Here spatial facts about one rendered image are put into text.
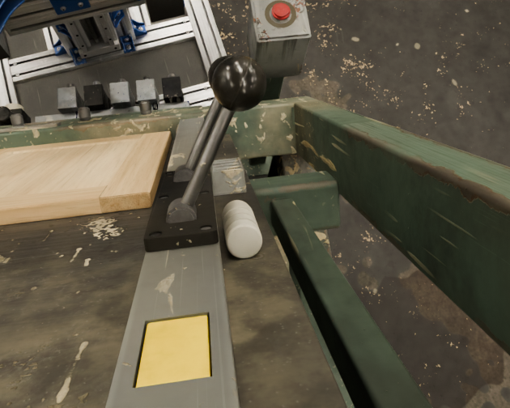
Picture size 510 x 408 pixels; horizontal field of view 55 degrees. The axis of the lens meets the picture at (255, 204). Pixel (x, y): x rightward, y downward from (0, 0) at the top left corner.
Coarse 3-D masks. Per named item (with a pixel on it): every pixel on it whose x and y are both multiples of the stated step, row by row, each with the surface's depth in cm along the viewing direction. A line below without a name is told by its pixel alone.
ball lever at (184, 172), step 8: (224, 56) 44; (216, 64) 44; (208, 72) 45; (208, 80) 45; (216, 104) 46; (208, 112) 46; (216, 112) 46; (208, 120) 46; (208, 128) 46; (200, 136) 46; (208, 136) 47; (200, 144) 46; (192, 152) 47; (200, 152) 47; (192, 160) 47; (176, 168) 48; (184, 168) 47; (192, 168) 47; (176, 176) 46; (184, 176) 46
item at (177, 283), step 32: (192, 128) 88; (160, 256) 32; (192, 256) 31; (160, 288) 27; (192, 288) 27; (224, 288) 27; (128, 320) 24; (160, 320) 24; (224, 320) 23; (128, 352) 22; (224, 352) 21; (128, 384) 19; (160, 384) 19; (192, 384) 19; (224, 384) 19
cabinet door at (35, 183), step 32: (0, 160) 88; (32, 160) 85; (64, 160) 82; (96, 160) 79; (128, 160) 75; (160, 160) 74; (0, 192) 64; (32, 192) 62; (64, 192) 60; (96, 192) 58; (128, 192) 57; (0, 224) 55
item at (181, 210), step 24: (216, 72) 33; (240, 72) 32; (264, 72) 34; (216, 96) 34; (240, 96) 33; (216, 120) 34; (216, 144) 35; (192, 192) 35; (168, 216) 35; (192, 216) 35
